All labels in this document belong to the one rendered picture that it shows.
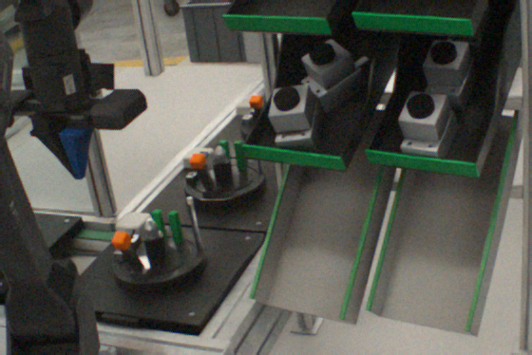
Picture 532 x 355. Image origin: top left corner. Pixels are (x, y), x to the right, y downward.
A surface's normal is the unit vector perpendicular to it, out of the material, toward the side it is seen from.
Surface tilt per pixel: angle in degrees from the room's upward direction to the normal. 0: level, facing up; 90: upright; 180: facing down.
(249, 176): 0
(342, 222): 45
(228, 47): 90
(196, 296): 0
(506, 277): 0
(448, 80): 115
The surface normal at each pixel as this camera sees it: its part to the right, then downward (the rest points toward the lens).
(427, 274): -0.41, -0.30
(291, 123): -0.12, 0.79
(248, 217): -0.11, -0.88
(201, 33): -0.31, 0.47
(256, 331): 0.94, 0.06
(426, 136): -0.38, 0.78
